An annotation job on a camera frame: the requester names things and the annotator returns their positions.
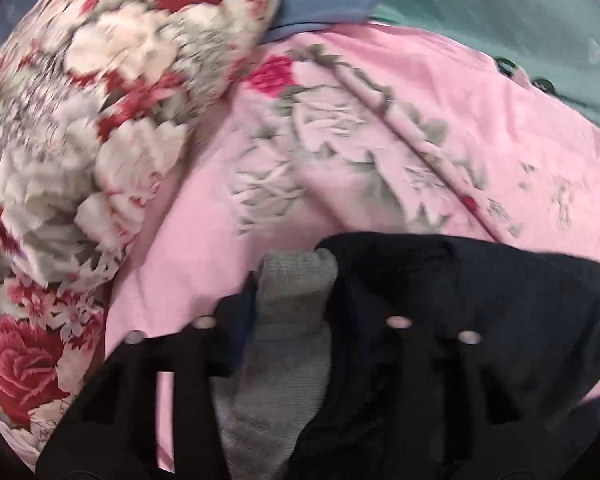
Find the dark navy pants grey waistband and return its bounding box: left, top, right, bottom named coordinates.
left=215, top=233, right=600, bottom=479

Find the pink floral bed sheet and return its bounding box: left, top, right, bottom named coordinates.
left=106, top=25, right=600, bottom=471

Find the red floral quilt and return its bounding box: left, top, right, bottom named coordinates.
left=0, top=0, right=279, bottom=467

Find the teal heart print sheet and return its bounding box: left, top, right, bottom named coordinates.
left=373, top=0, right=600, bottom=127

